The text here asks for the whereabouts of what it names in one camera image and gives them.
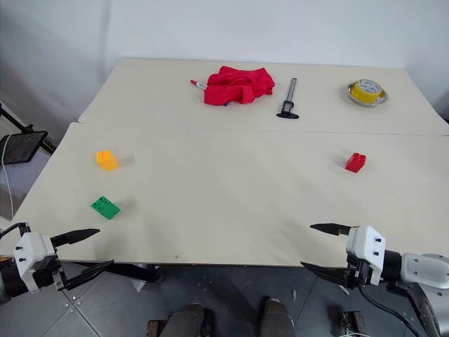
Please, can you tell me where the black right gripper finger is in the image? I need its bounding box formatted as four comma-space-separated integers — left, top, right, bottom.
300, 260, 351, 286
309, 223, 352, 237

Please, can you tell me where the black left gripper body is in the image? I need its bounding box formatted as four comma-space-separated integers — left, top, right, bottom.
32, 253, 68, 292

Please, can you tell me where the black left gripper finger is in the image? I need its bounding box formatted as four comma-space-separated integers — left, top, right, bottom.
50, 228, 101, 249
62, 259, 115, 291

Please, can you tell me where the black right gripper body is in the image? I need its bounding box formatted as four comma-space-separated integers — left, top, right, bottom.
344, 253, 373, 290

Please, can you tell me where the green toy brick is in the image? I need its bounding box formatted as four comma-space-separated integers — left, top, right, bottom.
90, 195, 122, 221

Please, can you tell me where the black table leg foot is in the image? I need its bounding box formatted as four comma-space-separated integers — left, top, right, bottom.
111, 263, 166, 285

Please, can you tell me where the dark rounded robot foot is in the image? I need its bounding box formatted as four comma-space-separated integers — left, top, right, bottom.
260, 298, 295, 337
161, 303, 215, 337

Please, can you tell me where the red toy brick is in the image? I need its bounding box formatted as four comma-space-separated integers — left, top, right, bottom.
344, 152, 368, 173

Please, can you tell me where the orange toy brick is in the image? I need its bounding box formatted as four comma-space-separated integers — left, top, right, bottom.
95, 150, 120, 172

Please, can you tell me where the black tablet on stand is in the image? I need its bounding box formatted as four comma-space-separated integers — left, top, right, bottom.
0, 130, 50, 166

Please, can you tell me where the black stand rod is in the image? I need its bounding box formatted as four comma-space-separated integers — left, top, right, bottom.
0, 101, 34, 133

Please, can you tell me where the black vernier caliper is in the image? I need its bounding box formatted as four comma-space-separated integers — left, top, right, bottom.
275, 77, 301, 120

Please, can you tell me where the round metal dish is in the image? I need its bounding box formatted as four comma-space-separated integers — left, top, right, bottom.
347, 80, 390, 107

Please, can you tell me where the red crumpled cloth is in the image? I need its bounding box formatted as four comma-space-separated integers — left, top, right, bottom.
203, 65, 276, 107

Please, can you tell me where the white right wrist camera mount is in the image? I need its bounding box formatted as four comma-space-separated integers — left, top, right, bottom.
344, 225, 387, 286

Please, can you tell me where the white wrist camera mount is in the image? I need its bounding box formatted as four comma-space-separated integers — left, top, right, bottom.
13, 231, 59, 293
344, 225, 387, 286

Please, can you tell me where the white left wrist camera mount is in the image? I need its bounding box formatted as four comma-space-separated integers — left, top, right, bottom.
13, 231, 59, 293

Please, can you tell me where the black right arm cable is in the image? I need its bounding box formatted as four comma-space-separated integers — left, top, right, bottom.
356, 282, 427, 337

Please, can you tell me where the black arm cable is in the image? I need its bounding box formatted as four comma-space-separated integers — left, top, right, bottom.
0, 222, 29, 241
356, 282, 427, 337

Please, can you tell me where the dark metal floor bracket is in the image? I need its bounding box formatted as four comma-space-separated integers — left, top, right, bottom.
146, 318, 170, 337
335, 309, 368, 337

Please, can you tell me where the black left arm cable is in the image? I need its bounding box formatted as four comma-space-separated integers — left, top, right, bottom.
0, 222, 29, 241

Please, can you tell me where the white cable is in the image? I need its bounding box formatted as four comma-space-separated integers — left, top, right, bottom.
0, 134, 15, 219

